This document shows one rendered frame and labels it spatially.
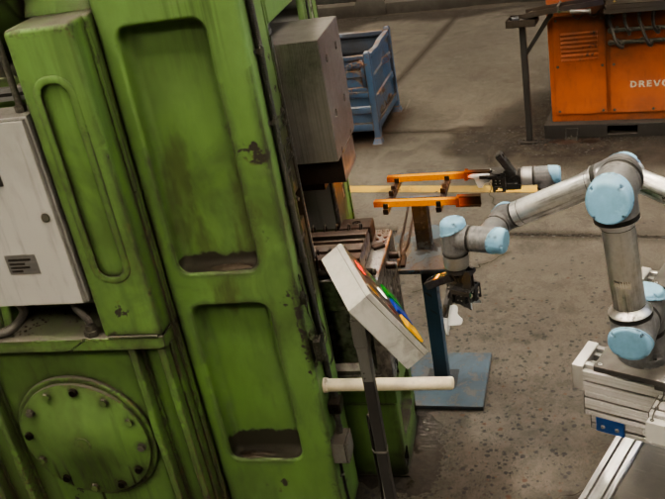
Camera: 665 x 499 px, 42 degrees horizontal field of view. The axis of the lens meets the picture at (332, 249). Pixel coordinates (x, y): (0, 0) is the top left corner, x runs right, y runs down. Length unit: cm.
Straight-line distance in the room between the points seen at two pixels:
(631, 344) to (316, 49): 125
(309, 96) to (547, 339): 197
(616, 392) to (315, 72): 133
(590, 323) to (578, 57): 250
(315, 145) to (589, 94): 382
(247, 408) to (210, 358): 25
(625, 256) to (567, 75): 410
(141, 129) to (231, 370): 93
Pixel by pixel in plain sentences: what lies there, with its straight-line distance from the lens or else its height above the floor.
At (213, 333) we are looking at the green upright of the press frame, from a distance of 304.
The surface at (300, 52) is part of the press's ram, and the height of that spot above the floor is 173.
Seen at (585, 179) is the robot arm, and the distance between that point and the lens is 246.
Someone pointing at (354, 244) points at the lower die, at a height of 99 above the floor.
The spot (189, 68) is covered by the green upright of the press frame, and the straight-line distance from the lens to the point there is 265.
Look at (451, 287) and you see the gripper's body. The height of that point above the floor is 107.
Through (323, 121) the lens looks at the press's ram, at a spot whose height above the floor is 151.
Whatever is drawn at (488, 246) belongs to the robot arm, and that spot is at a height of 123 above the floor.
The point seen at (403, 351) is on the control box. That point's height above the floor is 98.
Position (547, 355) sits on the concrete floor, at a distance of 415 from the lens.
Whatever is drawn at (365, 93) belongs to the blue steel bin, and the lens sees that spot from 671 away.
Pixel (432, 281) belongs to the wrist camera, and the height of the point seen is 108.
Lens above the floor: 240
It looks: 27 degrees down
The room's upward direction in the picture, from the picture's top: 11 degrees counter-clockwise
